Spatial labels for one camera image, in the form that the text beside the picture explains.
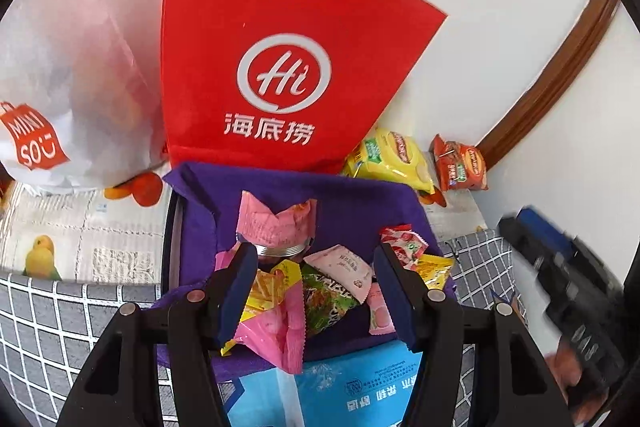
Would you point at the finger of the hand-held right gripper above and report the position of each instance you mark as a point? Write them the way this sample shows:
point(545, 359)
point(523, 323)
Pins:
point(537, 227)

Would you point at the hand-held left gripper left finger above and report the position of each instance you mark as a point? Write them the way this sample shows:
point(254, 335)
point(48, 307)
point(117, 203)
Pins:
point(235, 302)

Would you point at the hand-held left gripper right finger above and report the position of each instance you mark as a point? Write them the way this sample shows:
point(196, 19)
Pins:
point(397, 302)

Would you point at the yellow triangular snack packet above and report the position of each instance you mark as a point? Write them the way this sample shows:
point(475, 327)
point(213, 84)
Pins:
point(270, 292)

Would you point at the bright pink snack packet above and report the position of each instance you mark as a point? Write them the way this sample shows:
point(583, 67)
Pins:
point(272, 334)

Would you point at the pale pink snack packet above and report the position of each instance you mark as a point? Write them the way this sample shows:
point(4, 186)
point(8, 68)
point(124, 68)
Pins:
point(345, 269)

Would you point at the black basket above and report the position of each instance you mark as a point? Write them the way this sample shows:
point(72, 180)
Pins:
point(168, 232)

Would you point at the person's right hand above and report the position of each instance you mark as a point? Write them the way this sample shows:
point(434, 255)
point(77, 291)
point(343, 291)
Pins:
point(565, 367)

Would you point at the pink peach snack packet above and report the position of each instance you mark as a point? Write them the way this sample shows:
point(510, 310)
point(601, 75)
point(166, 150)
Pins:
point(381, 313)

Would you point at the small yellow snack packet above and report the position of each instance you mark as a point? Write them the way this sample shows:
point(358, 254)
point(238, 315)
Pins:
point(434, 269)

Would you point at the small red snack packet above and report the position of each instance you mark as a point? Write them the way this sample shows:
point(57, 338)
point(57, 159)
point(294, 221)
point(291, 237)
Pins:
point(402, 247)

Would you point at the small metal tin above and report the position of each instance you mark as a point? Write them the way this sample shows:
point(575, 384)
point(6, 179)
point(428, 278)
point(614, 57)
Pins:
point(282, 252)

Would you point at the green snack packet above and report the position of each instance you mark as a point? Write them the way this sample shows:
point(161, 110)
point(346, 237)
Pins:
point(325, 304)

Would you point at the pink crumpled packet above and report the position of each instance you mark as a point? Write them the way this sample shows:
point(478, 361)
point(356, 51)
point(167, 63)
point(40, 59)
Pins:
point(272, 219)

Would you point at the orange chip bag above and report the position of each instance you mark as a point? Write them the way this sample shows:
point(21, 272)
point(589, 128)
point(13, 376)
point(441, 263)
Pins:
point(462, 162)

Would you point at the blue tissue pack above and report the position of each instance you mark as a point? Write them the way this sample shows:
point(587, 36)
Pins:
point(350, 392)

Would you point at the purple cloth-lined tray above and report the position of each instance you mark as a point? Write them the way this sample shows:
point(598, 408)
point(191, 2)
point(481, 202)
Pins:
point(350, 202)

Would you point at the yellow chip bag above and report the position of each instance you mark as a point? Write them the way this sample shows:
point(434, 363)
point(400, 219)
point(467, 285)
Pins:
point(395, 157)

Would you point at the grey checked bed sheet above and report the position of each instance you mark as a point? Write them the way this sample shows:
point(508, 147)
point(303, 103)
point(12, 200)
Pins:
point(60, 312)

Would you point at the red paper bag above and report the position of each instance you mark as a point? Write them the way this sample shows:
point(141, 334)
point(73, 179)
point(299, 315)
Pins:
point(280, 32)

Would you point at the white plastic bag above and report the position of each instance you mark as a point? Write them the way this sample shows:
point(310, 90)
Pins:
point(75, 57)

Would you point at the brown wooden door frame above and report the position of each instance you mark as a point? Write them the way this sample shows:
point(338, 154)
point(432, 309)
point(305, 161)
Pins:
point(550, 87)

